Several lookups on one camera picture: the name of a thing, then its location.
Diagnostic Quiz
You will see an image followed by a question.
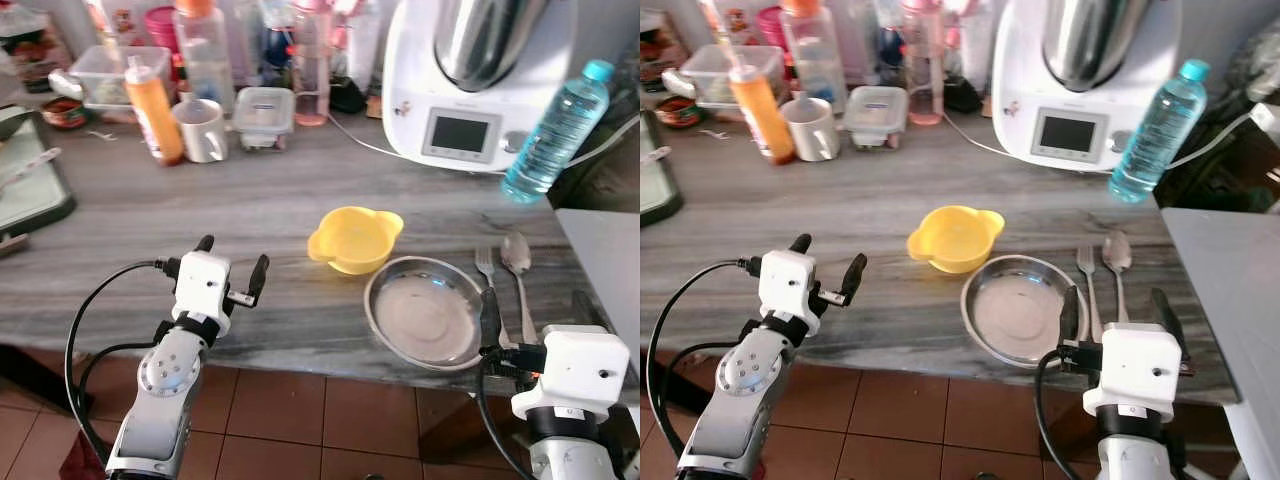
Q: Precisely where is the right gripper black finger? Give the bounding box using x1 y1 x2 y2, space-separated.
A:
1059 285 1083 347
1152 288 1189 351
572 290 605 331
479 288 503 351

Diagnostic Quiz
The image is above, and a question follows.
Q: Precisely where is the white plastic folding table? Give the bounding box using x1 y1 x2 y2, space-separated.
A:
1160 207 1280 480
555 208 641 351

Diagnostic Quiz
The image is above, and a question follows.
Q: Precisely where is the steel fork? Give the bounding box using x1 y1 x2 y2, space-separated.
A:
1076 245 1103 341
474 246 511 346

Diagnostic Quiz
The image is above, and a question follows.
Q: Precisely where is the round steel plate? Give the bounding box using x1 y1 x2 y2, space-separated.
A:
363 256 488 373
961 254 1086 369

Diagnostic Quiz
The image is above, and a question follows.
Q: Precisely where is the grey wood grain table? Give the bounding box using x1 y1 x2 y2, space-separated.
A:
0 105 641 406
640 105 1241 406

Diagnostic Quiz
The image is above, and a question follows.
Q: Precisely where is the steel spoon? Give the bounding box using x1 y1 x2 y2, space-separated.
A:
500 232 541 346
1102 230 1133 326

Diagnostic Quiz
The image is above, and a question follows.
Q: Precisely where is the yellow plastic bowl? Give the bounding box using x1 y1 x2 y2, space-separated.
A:
307 206 405 276
907 205 1006 275

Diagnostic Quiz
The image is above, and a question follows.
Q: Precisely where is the white mug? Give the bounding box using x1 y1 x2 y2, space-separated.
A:
172 97 229 164
780 95 841 163

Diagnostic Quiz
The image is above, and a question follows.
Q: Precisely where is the orange sauce squeeze bottle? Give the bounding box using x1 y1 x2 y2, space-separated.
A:
728 58 797 166
124 55 186 167

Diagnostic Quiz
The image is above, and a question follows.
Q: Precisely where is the small clear lidded container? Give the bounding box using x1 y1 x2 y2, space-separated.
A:
842 86 909 151
232 87 296 151

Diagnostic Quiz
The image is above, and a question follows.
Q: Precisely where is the green tray black rim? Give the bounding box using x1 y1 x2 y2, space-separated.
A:
0 108 77 241
640 110 686 226

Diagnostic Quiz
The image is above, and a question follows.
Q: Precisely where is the blue capped water bottle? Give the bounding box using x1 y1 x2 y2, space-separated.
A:
1108 58 1211 204
501 59 616 205

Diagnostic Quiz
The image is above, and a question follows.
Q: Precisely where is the small red bowl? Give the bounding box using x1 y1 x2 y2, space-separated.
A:
40 97 89 131
655 95 704 129

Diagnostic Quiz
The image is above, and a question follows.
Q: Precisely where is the clear bottle orange cap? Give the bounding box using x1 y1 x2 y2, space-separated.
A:
780 0 849 113
173 0 236 113

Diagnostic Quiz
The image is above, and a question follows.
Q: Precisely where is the clear plastic box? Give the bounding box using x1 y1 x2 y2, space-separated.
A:
70 45 173 109
680 45 781 109

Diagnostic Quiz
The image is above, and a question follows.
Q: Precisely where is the small black object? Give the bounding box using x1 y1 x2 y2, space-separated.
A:
943 75 984 113
330 75 366 114

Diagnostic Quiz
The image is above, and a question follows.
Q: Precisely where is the dark blue bottle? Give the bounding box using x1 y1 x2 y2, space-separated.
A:
255 20 296 89
868 20 906 89

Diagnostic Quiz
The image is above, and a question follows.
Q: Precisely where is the tall pink bottle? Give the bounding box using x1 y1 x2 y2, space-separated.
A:
292 0 333 127
903 0 946 127

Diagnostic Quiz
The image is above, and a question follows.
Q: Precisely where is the pink plastic cup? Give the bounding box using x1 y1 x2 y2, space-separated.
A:
755 5 791 51
145 5 181 56

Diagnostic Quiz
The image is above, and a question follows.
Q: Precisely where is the white kitchen machine steel bowl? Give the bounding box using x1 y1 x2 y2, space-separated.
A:
991 0 1184 173
381 0 581 173

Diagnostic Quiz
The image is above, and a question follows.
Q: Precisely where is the dark labelled jar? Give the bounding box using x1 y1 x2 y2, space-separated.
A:
0 5 71 96
640 10 666 91

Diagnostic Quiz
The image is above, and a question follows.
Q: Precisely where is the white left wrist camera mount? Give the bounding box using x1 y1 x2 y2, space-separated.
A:
757 248 821 311
173 250 233 313

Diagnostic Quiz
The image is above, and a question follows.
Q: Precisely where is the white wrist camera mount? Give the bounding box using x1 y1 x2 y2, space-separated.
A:
512 325 631 419
173 250 233 313
1083 322 1184 421
757 248 821 311

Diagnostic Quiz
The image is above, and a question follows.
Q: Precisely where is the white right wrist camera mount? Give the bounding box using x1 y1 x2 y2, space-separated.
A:
1083 322 1184 421
512 325 631 419

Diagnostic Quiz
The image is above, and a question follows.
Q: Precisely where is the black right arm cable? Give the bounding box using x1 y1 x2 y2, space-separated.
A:
1033 348 1076 480
474 358 536 480

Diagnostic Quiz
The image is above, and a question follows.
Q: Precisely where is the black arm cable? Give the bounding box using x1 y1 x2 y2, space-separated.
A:
645 257 766 461
474 358 536 480
1033 348 1076 480
63 258 181 466

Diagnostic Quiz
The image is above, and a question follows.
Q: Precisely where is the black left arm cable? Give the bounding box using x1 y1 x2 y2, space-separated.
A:
63 258 181 466
645 257 766 461

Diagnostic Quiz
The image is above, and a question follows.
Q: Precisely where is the white power cord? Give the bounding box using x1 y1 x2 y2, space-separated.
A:
940 112 1256 179
326 112 641 179

